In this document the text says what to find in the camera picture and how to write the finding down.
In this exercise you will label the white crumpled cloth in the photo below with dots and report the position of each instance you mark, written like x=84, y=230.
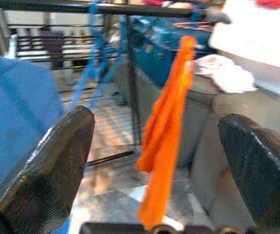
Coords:
x=227, y=73

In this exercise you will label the orange shirt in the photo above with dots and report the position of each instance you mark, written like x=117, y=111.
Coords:
x=166, y=126

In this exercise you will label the blue t-shirt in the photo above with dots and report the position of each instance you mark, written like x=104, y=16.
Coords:
x=15, y=97

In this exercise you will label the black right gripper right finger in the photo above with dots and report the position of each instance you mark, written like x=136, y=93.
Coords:
x=266, y=175

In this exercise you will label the green leather sofa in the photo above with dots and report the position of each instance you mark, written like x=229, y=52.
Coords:
x=203, y=146

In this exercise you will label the black metal drying rack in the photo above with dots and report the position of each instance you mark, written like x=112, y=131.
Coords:
x=130, y=73

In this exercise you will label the white appliance box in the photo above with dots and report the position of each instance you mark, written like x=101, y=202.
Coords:
x=252, y=41

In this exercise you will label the pink plastic clothes hanger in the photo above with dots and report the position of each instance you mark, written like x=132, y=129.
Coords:
x=191, y=24

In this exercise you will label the grey slipper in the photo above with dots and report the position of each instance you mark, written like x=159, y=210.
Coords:
x=118, y=98

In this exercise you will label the red cushion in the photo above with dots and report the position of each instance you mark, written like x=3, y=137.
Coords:
x=276, y=3

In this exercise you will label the blue hard-shell suitcase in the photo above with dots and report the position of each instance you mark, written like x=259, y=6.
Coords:
x=154, y=53

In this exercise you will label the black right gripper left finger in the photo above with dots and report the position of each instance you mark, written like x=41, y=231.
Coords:
x=45, y=190

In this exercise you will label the blue plastic clothes hanger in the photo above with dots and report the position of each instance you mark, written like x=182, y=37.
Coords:
x=195, y=14
x=91, y=70

